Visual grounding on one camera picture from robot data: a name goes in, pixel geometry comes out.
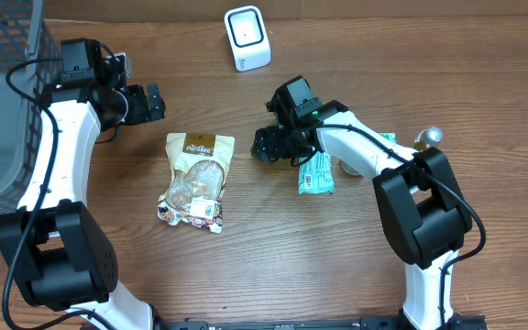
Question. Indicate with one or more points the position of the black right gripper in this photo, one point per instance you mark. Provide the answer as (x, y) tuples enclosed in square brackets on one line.
[(271, 141)]

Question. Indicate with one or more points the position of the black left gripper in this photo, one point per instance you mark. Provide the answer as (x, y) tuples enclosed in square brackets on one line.
[(140, 105)]

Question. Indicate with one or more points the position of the teal wet wipes pack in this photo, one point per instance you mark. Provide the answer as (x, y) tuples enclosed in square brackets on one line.
[(316, 176)]

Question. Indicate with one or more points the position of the green lid jar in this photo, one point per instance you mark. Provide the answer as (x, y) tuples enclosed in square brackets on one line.
[(348, 169)]

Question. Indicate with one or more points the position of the small teal tissue pack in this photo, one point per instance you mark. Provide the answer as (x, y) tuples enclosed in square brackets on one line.
[(389, 136)]

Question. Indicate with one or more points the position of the Pantree snack bag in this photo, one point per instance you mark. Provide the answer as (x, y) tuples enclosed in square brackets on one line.
[(199, 166)]

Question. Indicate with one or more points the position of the yellow liquid bottle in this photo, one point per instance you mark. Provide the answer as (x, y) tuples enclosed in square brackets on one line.
[(429, 137)]

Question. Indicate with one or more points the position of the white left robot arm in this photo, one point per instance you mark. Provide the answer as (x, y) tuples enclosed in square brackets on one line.
[(56, 253)]

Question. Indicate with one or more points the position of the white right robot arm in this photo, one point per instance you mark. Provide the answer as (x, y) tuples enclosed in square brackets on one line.
[(422, 211)]

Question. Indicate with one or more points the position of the white barcode scanner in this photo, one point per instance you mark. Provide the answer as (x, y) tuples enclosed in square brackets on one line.
[(248, 38)]

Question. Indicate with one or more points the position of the grey plastic mesh basket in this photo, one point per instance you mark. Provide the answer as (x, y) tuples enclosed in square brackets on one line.
[(29, 59)]

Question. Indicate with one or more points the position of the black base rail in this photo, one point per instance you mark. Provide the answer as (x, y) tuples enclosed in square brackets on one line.
[(291, 324)]

